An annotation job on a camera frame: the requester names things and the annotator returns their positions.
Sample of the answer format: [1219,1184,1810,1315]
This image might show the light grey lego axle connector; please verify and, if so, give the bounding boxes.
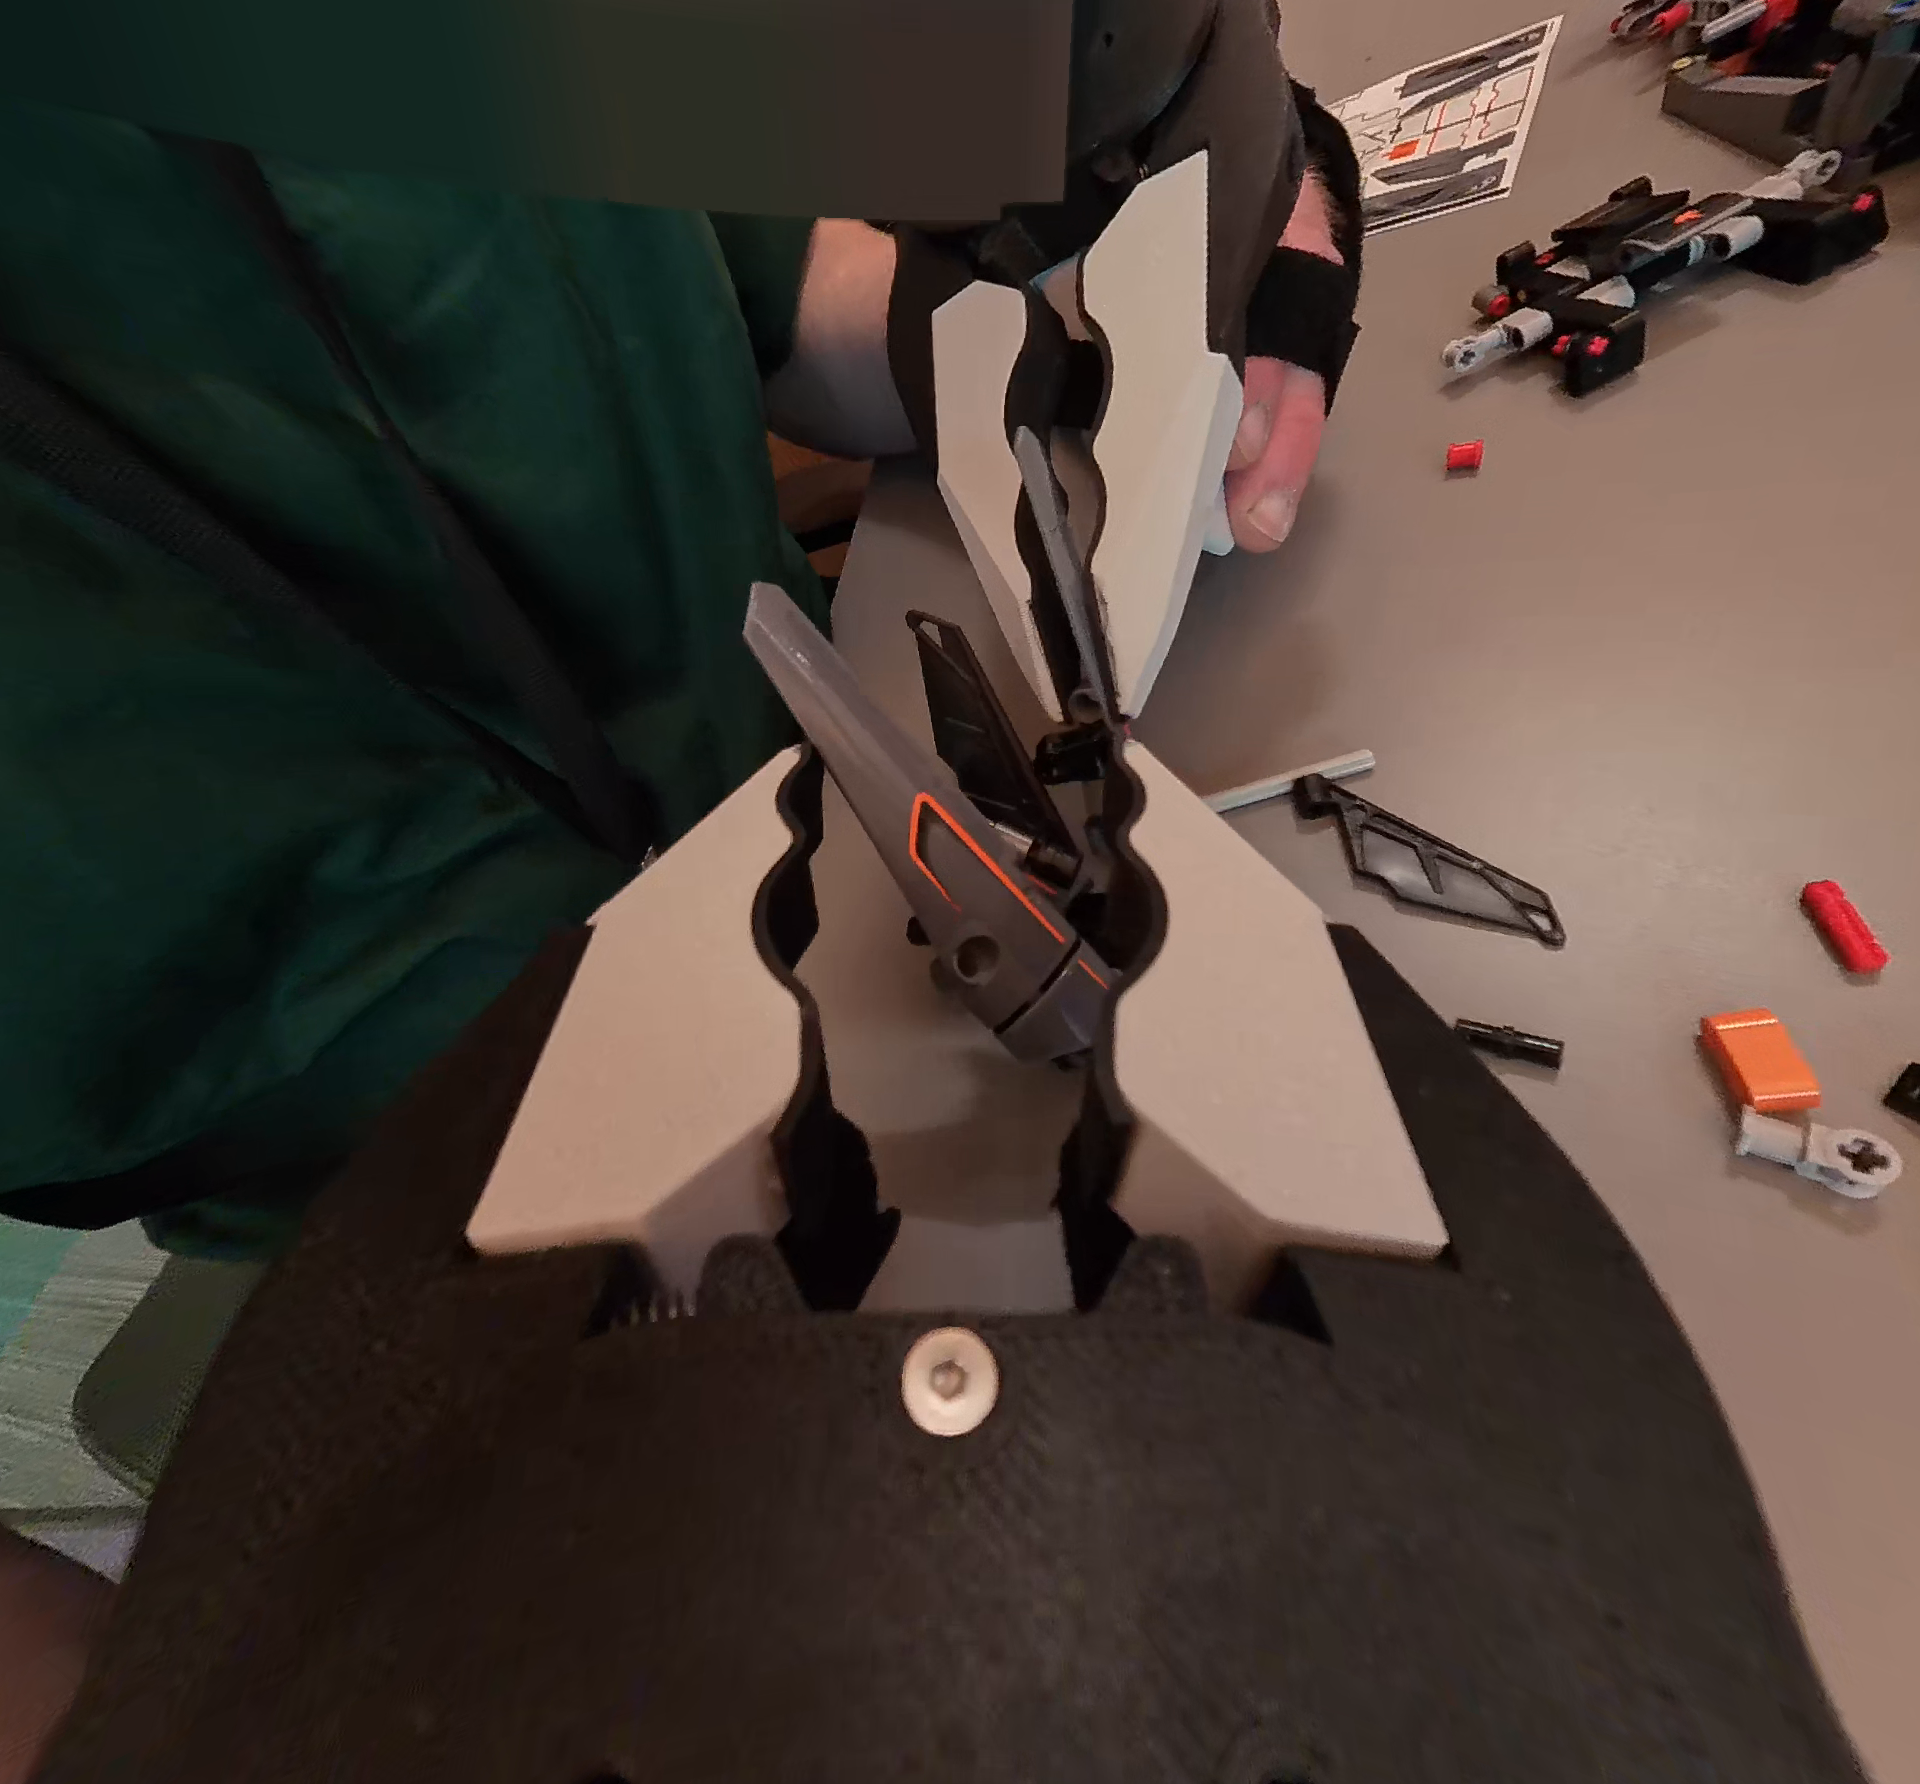
[1734,1108,1904,1201]

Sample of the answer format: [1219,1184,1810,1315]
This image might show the orange lego piece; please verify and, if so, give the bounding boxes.
[1698,1008,1824,1112]

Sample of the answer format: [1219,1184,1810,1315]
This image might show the grey lego axle red bush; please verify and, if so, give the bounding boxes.
[1206,751,1373,814]

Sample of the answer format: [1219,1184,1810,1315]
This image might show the black lego blade piece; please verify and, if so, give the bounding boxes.
[1291,770,1565,950]

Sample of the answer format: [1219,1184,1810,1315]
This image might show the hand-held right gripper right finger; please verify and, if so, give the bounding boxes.
[1053,737,1453,1314]

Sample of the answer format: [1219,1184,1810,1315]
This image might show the grey lego wing assembly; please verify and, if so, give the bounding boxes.
[742,425,1130,1070]

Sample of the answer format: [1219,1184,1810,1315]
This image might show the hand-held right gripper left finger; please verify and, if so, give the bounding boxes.
[464,745,905,1314]

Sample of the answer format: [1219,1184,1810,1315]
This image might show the flame print lego assembly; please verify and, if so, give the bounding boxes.
[1441,148,1891,398]

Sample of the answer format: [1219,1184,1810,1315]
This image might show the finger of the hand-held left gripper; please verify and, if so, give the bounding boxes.
[1072,145,1248,723]
[929,275,1120,728]

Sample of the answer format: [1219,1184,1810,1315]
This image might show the red lego pin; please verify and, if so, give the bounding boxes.
[1799,880,1891,975]

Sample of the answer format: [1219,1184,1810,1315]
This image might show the printed paper sheet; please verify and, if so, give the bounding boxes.
[1326,13,1565,237]

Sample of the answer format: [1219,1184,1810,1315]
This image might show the person's left hand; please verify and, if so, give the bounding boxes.
[1217,356,1337,556]

